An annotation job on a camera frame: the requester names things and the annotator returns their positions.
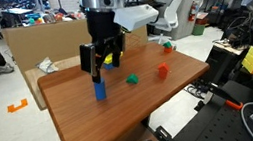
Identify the red crate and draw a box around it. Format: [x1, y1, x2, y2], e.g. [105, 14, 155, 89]
[194, 11, 212, 27]

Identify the orange-handled black clamp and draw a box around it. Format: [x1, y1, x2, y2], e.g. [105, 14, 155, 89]
[206, 78, 245, 115]

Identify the blue cylinder block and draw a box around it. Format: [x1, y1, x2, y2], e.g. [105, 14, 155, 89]
[92, 77, 109, 102]

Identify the yellow flat block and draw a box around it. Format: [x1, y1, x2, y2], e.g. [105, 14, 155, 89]
[103, 57, 114, 66]

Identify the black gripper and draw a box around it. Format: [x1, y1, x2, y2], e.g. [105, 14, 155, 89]
[72, 5, 133, 87]

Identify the small green block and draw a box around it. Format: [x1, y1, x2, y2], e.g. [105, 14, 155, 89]
[162, 41, 174, 50]

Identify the white office chair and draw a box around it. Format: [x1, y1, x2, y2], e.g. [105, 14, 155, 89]
[142, 0, 190, 45]

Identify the large cardboard panel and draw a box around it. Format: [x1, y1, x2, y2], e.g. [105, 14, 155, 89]
[1, 7, 153, 79]

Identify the crumpled white cloth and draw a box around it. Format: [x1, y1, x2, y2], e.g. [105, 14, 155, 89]
[34, 55, 60, 77]

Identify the small red block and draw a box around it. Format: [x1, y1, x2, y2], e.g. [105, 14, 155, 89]
[162, 45, 174, 55]

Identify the orange floor tape marker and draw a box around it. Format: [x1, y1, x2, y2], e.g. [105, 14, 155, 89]
[6, 97, 30, 114]

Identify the red house-shaped block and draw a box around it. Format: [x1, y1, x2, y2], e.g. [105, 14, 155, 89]
[156, 61, 172, 81]

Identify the yellow foam pad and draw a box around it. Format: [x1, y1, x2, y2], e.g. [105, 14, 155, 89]
[238, 46, 253, 76]

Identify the green bin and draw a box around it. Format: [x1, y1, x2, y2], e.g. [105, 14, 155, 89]
[190, 22, 207, 37]

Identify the red fire extinguisher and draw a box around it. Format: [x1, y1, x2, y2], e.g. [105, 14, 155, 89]
[185, 0, 203, 23]

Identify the green triangular block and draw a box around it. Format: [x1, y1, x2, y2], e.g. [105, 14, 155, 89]
[124, 72, 140, 86]

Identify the blue rectangular block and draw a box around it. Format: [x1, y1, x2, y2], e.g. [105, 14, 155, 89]
[102, 61, 116, 72]

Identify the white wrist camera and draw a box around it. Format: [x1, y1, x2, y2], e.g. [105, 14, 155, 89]
[111, 1, 161, 35]

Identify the black perforated breadboard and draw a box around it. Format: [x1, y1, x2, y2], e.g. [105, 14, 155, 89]
[161, 76, 253, 141]

